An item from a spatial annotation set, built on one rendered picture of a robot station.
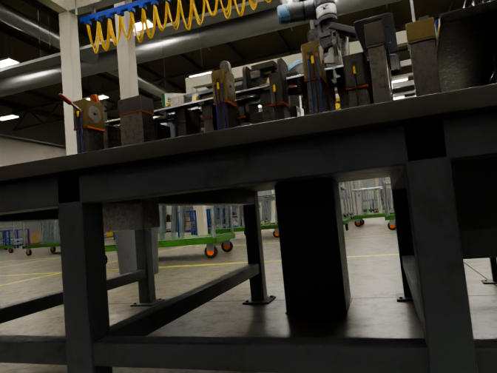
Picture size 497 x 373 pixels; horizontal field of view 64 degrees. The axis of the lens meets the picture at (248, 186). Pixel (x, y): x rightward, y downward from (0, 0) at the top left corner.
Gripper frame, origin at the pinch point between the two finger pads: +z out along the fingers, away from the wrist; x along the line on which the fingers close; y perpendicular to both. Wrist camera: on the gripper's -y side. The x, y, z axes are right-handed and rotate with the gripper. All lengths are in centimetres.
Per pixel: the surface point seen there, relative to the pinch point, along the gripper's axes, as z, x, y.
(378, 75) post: 18.6, 40.1, -14.7
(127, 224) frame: 48, 47, 66
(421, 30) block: 1.0, 16.9, -28.0
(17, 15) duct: -631, -640, 974
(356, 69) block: 10.0, 23.6, -7.8
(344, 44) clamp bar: -14.8, -15.6, -0.7
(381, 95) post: 23.9, 40.1, -14.9
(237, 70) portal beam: -249, -567, 276
